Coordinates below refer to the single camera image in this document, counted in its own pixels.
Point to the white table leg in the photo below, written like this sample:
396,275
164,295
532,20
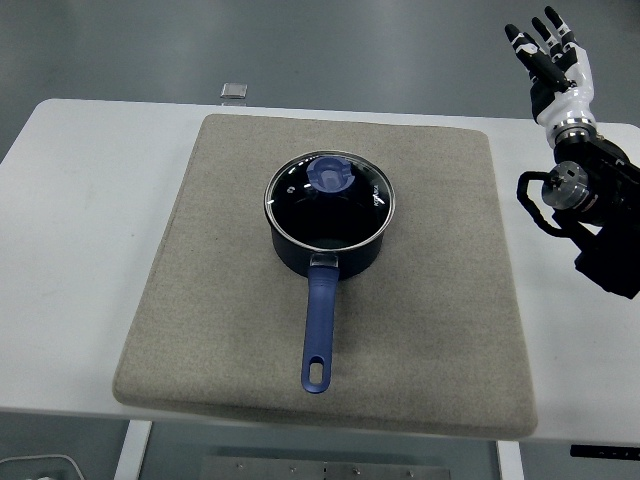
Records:
510,465
132,450

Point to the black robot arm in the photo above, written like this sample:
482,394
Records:
610,200

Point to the black box under table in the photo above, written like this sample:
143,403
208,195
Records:
600,451

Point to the white rounded object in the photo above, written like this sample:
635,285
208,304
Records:
70,462

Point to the grey metal plate with screws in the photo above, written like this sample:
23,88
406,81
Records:
250,470

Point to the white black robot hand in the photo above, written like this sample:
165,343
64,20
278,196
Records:
570,95

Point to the glass lid with blue knob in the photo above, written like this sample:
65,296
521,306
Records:
327,175

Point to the small silver floor plate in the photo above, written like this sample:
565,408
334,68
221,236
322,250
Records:
234,90

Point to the beige fabric mat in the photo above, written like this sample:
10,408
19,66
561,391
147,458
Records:
200,300

